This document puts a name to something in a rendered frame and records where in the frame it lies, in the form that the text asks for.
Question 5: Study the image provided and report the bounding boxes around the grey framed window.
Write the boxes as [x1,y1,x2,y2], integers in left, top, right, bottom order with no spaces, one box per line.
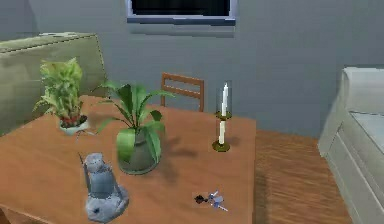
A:
[125,0,238,27]

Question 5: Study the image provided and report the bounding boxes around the light green potted plant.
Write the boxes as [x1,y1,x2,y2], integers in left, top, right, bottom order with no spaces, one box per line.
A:
[32,57,90,137]

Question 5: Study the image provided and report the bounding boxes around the brown wooden chair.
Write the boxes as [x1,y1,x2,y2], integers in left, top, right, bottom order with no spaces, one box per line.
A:
[160,72,205,113]

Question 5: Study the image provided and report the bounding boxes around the brown wooden table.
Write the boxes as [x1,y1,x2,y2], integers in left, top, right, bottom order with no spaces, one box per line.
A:
[0,94,257,224]

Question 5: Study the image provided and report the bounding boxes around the dark green potted plant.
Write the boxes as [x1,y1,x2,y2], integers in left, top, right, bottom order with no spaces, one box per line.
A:
[95,80,176,176]

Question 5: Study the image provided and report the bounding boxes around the small bunch of keys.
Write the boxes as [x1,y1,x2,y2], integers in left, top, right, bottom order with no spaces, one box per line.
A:
[194,190,229,212]

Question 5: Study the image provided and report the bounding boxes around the pale grey sofa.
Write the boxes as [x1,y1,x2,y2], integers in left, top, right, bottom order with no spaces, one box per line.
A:
[317,66,384,224]

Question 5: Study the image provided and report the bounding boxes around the white candle on brass holder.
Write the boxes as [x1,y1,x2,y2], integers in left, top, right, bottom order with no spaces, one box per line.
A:
[211,81,233,153]

